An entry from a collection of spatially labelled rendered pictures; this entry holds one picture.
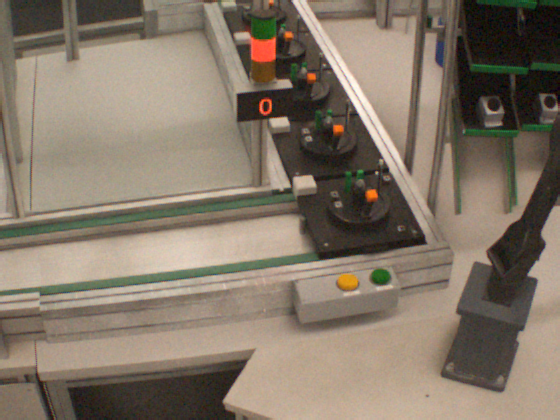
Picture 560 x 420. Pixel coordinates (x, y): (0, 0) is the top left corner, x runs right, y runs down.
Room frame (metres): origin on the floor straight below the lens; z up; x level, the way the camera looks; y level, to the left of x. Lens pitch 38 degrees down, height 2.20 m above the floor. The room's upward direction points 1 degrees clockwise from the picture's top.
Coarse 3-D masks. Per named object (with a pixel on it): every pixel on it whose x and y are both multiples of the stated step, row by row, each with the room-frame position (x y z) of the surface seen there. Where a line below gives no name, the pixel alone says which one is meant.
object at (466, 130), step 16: (464, 48) 1.76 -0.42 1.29; (464, 64) 1.72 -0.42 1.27; (464, 80) 1.68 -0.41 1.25; (480, 80) 1.68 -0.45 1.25; (496, 80) 1.68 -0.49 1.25; (464, 96) 1.64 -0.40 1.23; (480, 96) 1.64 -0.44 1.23; (464, 112) 1.60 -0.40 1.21; (512, 112) 1.59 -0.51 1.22; (464, 128) 1.54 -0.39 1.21; (480, 128) 1.56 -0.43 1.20; (512, 128) 1.57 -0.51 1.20
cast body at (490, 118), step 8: (496, 96) 1.58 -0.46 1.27; (480, 104) 1.57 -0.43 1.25; (488, 104) 1.55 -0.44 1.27; (496, 104) 1.55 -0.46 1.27; (480, 112) 1.57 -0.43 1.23; (488, 112) 1.54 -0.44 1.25; (496, 112) 1.54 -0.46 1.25; (480, 120) 1.57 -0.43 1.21; (488, 120) 1.55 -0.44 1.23; (496, 120) 1.55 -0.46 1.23; (488, 128) 1.54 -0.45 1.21; (496, 128) 1.55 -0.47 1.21
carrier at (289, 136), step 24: (312, 120) 1.92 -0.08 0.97; (336, 120) 1.92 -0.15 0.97; (360, 120) 1.93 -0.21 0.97; (288, 144) 1.81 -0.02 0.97; (312, 144) 1.78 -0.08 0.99; (360, 144) 1.82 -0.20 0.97; (288, 168) 1.71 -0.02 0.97; (312, 168) 1.71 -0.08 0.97; (336, 168) 1.72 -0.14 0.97; (360, 168) 1.72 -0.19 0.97; (384, 168) 1.72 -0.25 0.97
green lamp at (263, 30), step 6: (252, 18) 1.62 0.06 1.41; (252, 24) 1.62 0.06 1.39; (258, 24) 1.61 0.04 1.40; (264, 24) 1.61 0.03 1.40; (270, 24) 1.61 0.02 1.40; (252, 30) 1.62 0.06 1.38; (258, 30) 1.61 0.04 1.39; (264, 30) 1.61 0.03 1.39; (270, 30) 1.61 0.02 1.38; (252, 36) 1.62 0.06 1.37; (258, 36) 1.61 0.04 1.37; (264, 36) 1.61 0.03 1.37; (270, 36) 1.61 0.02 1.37
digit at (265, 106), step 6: (258, 96) 1.60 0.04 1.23; (264, 96) 1.61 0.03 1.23; (270, 96) 1.61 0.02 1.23; (276, 96) 1.61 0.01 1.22; (258, 102) 1.60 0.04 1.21; (264, 102) 1.61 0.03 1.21; (270, 102) 1.61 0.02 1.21; (276, 102) 1.61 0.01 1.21; (258, 108) 1.60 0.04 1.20; (264, 108) 1.61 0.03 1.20; (270, 108) 1.61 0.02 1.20; (276, 108) 1.61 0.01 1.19; (258, 114) 1.60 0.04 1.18; (264, 114) 1.61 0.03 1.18; (270, 114) 1.61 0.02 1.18
